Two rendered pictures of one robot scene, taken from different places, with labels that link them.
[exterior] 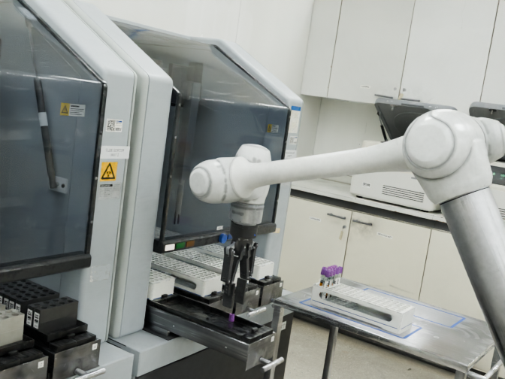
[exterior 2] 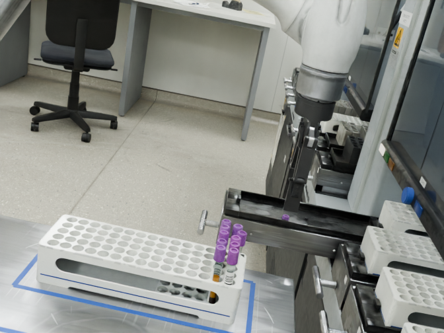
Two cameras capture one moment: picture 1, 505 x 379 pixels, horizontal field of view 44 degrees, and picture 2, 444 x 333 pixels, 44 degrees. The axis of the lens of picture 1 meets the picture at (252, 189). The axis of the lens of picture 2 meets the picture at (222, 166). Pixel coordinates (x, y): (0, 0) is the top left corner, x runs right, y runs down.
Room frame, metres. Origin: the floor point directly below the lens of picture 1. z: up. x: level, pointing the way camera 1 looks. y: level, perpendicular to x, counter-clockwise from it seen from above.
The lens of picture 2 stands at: (2.47, -0.68, 1.31)
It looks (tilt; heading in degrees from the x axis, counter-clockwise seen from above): 21 degrees down; 148
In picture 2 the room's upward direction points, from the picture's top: 11 degrees clockwise
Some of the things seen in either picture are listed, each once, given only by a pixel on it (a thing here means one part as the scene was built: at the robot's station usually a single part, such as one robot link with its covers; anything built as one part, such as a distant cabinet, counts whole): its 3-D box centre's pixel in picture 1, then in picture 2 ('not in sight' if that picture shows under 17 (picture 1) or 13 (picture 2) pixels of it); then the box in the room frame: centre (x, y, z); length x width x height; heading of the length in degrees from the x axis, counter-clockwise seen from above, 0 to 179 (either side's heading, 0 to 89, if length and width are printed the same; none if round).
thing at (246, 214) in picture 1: (246, 212); (320, 83); (1.68, 0.01, 1.11); 0.09 x 0.09 x 0.06
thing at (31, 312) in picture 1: (49, 313); (359, 152); (1.42, 0.43, 0.85); 0.12 x 0.02 x 0.06; 146
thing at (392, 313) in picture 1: (361, 304); (144, 266); (1.83, -0.37, 0.85); 0.30 x 0.10 x 0.06; 55
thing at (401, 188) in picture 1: (414, 153); not in sight; (4.06, -1.00, 1.22); 0.62 x 0.56 x 0.64; 146
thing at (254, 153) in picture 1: (249, 173); (333, 25); (1.66, 0.01, 1.22); 0.13 x 0.11 x 0.16; 149
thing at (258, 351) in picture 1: (169, 311); (363, 240); (1.74, 0.19, 0.78); 0.73 x 0.14 x 0.09; 58
